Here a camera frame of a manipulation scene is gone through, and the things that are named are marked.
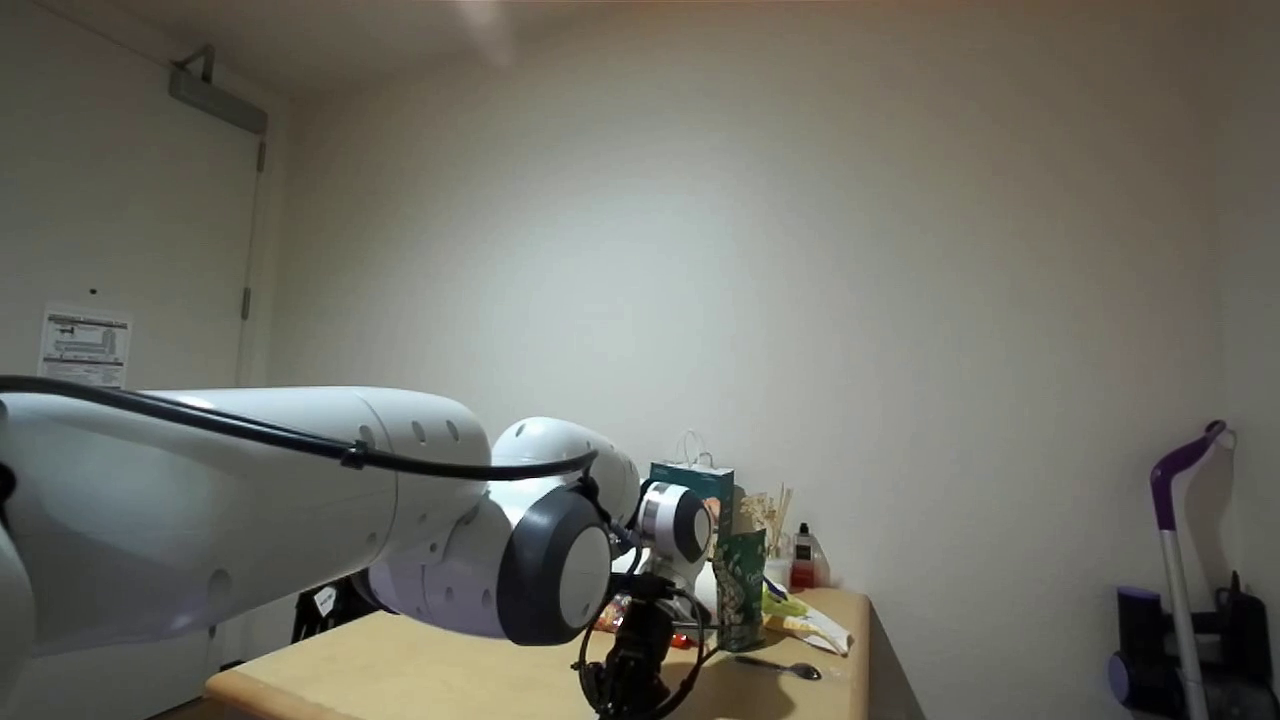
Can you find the white paper packet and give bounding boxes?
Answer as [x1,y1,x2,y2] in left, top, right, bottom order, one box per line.
[769,589,860,660]

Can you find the white paper door sign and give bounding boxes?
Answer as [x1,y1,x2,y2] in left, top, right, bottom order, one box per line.
[33,300,141,391]

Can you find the purple handled vacuum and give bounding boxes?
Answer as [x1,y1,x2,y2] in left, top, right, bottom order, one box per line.
[1146,414,1240,720]

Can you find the green cookie box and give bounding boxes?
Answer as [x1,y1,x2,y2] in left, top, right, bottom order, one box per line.
[645,457,743,540]

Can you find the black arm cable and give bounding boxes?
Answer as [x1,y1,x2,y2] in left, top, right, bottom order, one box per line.
[0,370,601,482]

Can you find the black floor appliance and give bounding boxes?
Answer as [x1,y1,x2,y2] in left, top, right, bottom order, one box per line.
[1106,570,1280,720]

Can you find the small bottle with red label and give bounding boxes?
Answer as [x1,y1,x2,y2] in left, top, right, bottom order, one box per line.
[782,518,830,596]

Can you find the wooden reed sticks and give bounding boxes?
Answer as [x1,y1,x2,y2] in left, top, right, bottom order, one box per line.
[740,482,800,568]

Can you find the grey door closer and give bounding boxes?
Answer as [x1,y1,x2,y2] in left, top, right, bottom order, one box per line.
[164,48,272,141]

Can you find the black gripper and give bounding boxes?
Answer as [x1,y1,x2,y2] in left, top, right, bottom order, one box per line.
[581,575,686,720]

